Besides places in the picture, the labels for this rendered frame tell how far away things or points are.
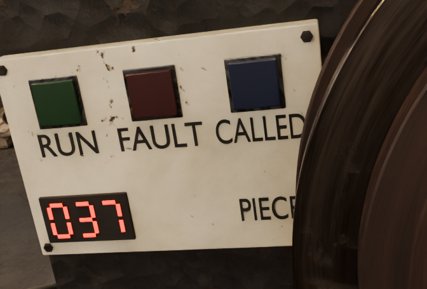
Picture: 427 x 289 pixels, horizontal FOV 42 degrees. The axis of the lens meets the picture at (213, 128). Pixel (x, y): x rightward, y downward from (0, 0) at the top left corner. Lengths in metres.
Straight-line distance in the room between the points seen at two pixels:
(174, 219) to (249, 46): 0.16
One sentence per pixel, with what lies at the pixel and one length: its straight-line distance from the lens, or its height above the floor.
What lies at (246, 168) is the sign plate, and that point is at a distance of 0.44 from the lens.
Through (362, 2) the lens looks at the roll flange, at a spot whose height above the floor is 1.26.
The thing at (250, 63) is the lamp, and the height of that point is 1.22.
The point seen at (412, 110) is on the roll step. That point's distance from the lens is 0.27.
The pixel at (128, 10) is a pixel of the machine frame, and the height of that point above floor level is 1.26.
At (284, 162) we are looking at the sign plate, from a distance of 0.44.
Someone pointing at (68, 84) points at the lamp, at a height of 1.21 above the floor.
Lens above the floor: 1.30
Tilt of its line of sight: 18 degrees down
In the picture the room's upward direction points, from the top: 8 degrees counter-clockwise
